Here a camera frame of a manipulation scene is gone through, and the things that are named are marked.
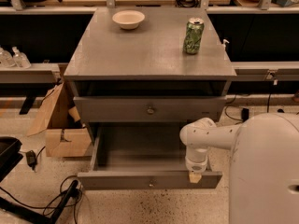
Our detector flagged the clear sanitizer bottle left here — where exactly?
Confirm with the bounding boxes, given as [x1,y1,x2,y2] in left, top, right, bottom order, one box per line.
[0,48,15,67]

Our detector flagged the black power adapter right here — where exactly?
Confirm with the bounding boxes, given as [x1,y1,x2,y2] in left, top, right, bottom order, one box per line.
[241,108,249,121]

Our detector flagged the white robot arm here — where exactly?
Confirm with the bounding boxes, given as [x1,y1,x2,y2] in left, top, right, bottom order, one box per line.
[179,113,299,224]

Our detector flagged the clear sanitizer bottle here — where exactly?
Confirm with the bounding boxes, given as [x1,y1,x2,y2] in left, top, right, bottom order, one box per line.
[12,47,31,69]
[0,48,15,67]

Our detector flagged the black power adapter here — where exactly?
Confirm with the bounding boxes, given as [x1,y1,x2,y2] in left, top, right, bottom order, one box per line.
[241,108,249,121]
[26,150,37,170]

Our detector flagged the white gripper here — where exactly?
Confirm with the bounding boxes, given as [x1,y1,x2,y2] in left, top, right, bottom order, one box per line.
[185,147,207,184]

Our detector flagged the small white pump bottle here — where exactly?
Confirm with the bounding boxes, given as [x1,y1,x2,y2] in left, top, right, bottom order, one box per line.
[222,39,230,50]

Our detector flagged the black power adapter left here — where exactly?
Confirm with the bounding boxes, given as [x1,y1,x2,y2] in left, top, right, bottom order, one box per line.
[26,150,37,170]

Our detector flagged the grey top drawer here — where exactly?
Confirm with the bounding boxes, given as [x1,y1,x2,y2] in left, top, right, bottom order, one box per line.
[74,96,226,122]

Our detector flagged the white paper bowl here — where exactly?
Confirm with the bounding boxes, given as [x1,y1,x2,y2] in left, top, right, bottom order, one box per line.
[112,10,145,30]

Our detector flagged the green soda can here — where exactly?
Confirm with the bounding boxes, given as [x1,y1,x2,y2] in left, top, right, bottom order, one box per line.
[183,18,205,54]

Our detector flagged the grey wooden drawer cabinet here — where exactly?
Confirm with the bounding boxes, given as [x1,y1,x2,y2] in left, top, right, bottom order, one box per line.
[64,7,235,137]

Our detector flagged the black stand base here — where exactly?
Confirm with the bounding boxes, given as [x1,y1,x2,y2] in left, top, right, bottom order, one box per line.
[0,180,78,224]

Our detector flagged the open cardboard box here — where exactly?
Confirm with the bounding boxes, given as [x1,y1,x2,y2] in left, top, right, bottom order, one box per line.
[27,83,93,158]

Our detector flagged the black floor cable left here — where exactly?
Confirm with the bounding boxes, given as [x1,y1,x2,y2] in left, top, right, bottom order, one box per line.
[0,175,84,224]

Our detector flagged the grey drawer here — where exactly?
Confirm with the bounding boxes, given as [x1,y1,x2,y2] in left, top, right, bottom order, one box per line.
[78,123,222,190]
[74,96,226,122]

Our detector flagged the clear sanitizer bottle right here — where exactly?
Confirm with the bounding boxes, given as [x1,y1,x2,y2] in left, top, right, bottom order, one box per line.
[12,47,31,69]

